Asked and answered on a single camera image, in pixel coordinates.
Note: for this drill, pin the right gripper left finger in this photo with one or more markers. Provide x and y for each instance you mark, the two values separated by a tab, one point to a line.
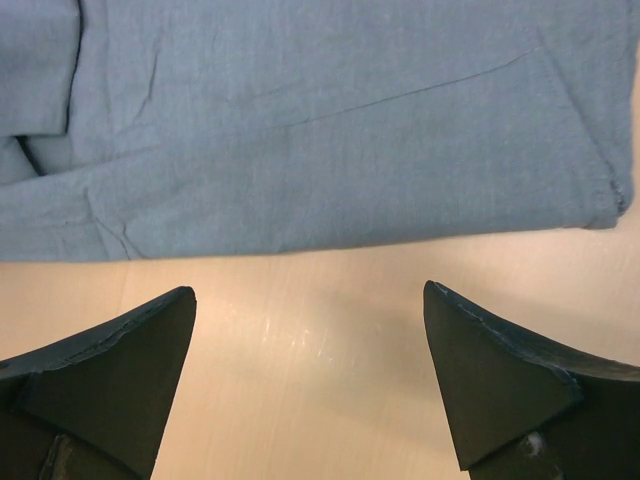
95	405

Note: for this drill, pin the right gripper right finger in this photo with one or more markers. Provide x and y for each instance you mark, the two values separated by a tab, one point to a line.
522	406

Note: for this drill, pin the grey long sleeve shirt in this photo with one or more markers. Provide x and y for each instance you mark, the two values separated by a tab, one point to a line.
156	129

